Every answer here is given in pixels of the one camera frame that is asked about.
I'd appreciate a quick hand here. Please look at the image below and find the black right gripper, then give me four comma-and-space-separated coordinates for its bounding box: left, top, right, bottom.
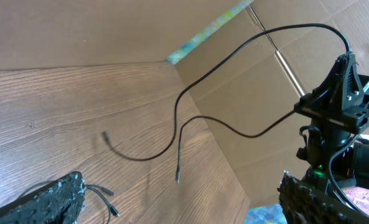
294, 52, 369, 134

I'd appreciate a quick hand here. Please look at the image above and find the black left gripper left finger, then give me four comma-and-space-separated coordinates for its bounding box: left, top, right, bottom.
0, 171, 85, 224

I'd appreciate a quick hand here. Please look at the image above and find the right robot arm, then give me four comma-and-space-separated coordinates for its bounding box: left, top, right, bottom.
294, 51, 369, 198

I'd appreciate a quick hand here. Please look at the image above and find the black usb cable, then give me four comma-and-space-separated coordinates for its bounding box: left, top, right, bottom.
17, 180, 120, 224
101, 23, 352, 184

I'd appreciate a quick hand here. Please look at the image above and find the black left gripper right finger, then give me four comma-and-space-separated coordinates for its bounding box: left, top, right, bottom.
278, 172, 369, 224

